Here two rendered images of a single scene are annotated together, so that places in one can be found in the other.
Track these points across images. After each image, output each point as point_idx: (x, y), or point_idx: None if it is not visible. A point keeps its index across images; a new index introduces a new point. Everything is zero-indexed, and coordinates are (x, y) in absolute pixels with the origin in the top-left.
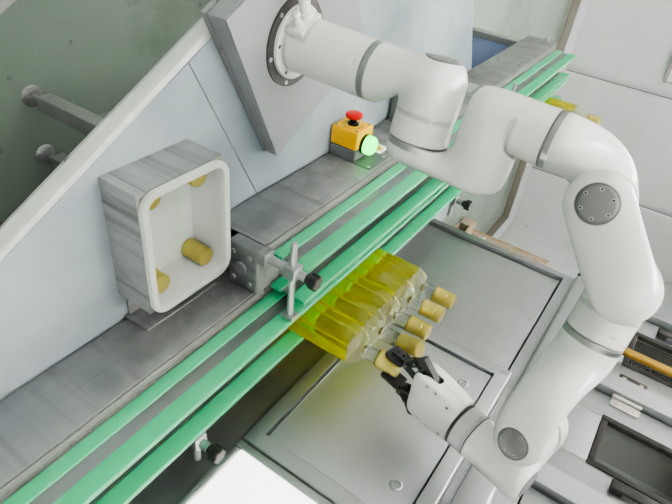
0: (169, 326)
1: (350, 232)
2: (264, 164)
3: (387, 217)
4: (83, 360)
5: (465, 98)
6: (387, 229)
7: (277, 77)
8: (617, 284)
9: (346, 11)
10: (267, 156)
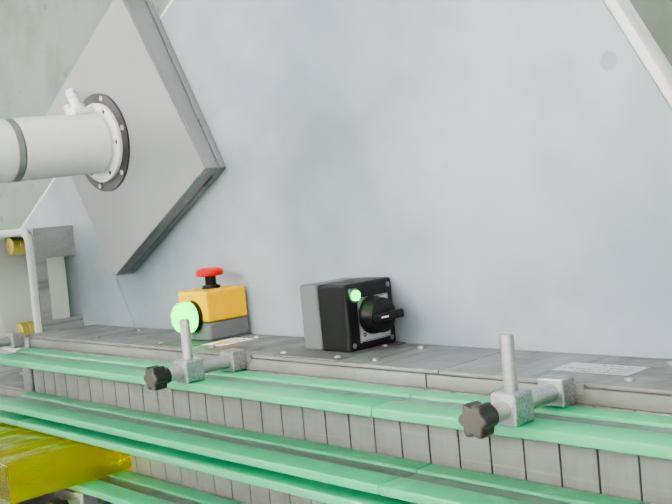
0: (17, 377)
1: (28, 360)
2: (138, 293)
3: (114, 420)
4: (9, 368)
5: (494, 368)
6: (82, 420)
7: (90, 177)
8: None
9: (156, 114)
10: (140, 285)
